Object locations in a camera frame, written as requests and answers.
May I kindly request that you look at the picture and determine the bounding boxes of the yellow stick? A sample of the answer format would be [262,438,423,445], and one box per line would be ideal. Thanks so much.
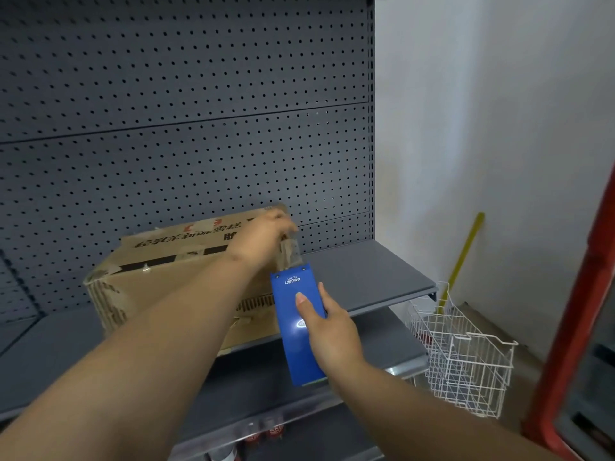
[436,211,486,316]

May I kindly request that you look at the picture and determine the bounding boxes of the grey metal shelf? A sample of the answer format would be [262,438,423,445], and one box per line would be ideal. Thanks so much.
[0,237,439,423]
[0,315,42,359]

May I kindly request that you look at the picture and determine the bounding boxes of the grey shelf with clear rail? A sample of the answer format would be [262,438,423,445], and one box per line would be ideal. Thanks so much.
[165,307,432,461]

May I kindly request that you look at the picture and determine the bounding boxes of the grey pegboard back panel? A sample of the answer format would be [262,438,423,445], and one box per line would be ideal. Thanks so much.
[0,256,42,327]
[0,0,377,327]

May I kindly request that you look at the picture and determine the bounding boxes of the person's right hand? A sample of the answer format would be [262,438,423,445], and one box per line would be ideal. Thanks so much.
[294,282,370,381]

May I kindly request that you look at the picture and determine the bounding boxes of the white wire basket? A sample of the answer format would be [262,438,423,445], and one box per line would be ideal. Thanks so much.
[407,281,520,420]

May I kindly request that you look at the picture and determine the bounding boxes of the brown cardboard box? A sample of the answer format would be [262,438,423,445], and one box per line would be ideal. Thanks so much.
[82,204,302,357]

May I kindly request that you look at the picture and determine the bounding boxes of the person's left forearm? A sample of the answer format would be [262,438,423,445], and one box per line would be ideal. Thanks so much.
[0,254,256,461]

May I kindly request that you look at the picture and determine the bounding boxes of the red metal frame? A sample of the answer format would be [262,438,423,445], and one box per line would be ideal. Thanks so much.
[522,163,615,461]

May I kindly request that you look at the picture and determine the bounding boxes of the blue tape dispenser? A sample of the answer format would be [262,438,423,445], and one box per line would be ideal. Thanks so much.
[268,237,331,388]

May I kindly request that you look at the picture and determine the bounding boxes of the row of red-label water bottles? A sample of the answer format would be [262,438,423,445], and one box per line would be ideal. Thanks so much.
[206,417,291,461]

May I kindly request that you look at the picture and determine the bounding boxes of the person's right forearm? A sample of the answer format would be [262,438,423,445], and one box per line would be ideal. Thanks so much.
[331,359,563,461]

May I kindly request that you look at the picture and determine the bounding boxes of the person's left hand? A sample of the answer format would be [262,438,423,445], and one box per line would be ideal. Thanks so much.
[225,208,299,274]

